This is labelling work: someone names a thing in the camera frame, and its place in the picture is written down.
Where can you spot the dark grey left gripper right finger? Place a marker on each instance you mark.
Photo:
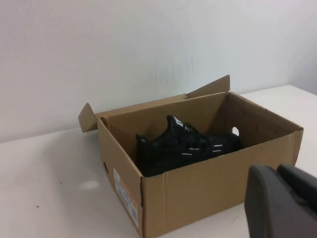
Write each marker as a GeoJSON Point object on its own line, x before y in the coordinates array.
{"type": "Point", "coordinates": [299, 181]}

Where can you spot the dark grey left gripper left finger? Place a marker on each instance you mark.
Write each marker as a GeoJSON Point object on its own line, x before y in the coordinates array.
{"type": "Point", "coordinates": [270, 210]}

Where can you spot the black sneaker with grey dashes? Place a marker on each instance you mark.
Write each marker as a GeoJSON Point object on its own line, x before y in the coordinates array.
{"type": "Point", "coordinates": [173, 153]}

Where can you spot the brown cardboard shoe box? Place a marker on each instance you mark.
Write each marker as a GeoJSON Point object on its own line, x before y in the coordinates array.
{"type": "Point", "coordinates": [210, 198]}

